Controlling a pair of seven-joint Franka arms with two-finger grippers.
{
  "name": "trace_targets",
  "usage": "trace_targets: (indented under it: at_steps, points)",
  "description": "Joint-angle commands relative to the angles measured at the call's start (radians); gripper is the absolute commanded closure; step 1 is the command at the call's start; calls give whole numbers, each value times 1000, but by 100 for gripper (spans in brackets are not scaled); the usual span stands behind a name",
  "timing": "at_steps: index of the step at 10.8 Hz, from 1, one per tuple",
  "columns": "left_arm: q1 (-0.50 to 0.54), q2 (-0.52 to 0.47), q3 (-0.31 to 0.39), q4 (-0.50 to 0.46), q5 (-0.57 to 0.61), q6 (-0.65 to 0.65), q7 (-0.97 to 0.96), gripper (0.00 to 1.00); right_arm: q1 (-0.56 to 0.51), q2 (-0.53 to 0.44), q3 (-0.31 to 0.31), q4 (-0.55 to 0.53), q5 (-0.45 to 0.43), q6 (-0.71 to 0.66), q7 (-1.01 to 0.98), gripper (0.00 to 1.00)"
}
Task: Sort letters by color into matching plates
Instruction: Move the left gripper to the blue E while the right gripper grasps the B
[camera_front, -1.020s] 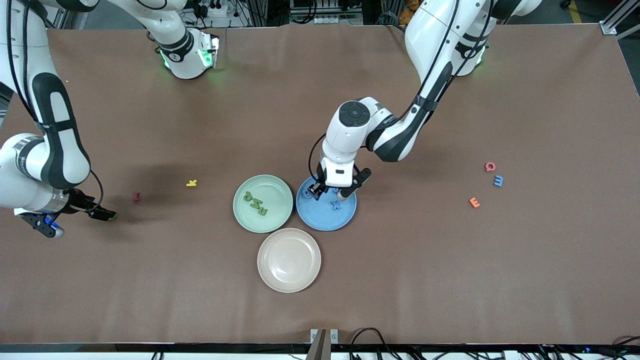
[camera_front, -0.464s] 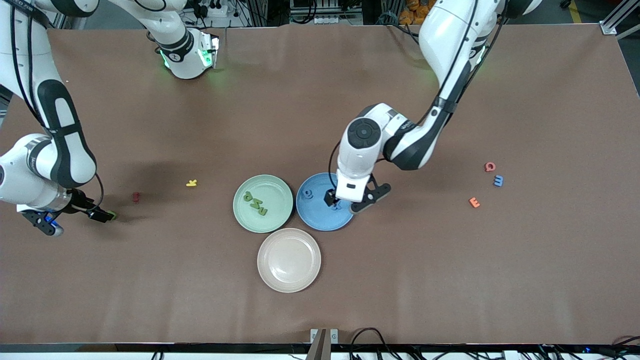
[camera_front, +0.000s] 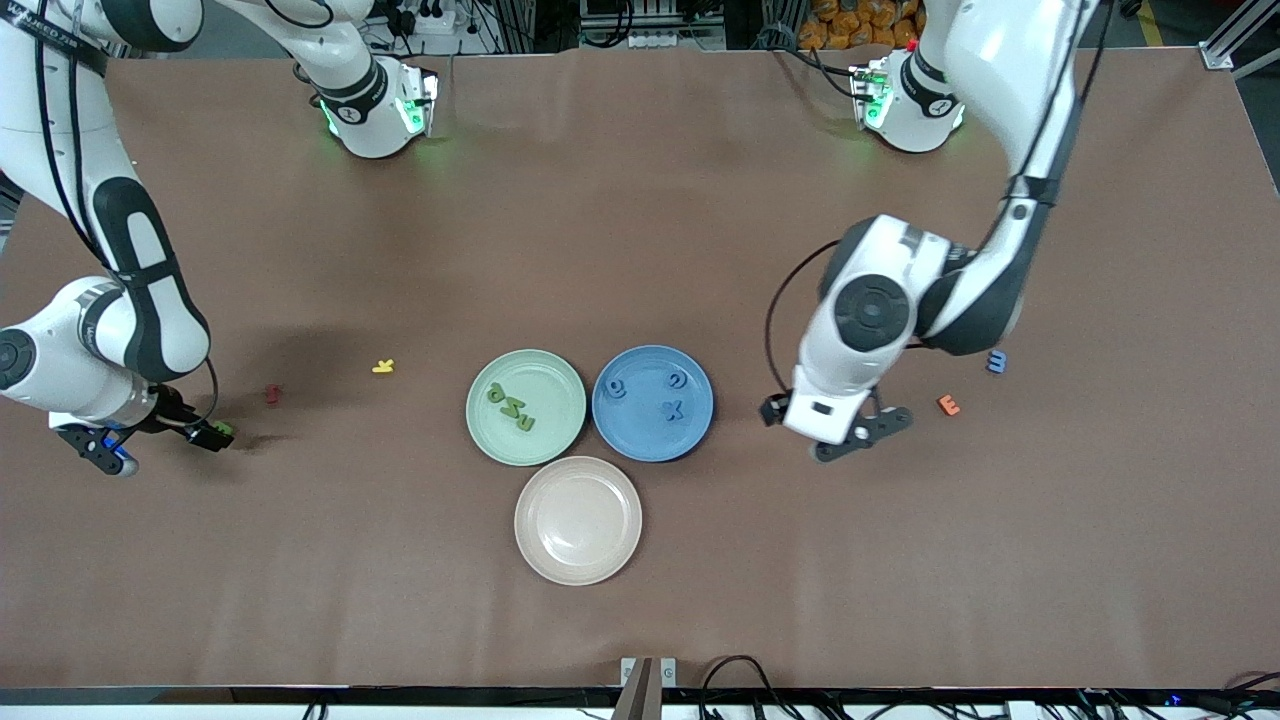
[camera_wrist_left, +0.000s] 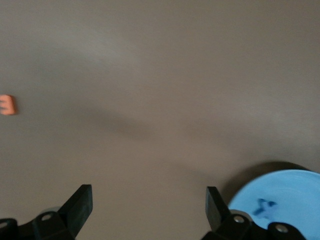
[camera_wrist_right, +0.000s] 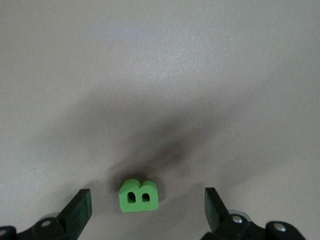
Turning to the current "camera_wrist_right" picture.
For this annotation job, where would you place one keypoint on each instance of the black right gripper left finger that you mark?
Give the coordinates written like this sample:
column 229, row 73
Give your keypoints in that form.
column 75, row 217

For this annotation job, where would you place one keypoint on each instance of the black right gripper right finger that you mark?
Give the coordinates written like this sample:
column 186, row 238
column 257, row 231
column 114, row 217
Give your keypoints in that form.
column 216, row 216

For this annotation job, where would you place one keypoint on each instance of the green foam letter B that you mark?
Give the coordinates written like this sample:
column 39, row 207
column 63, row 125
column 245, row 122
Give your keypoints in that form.
column 138, row 207

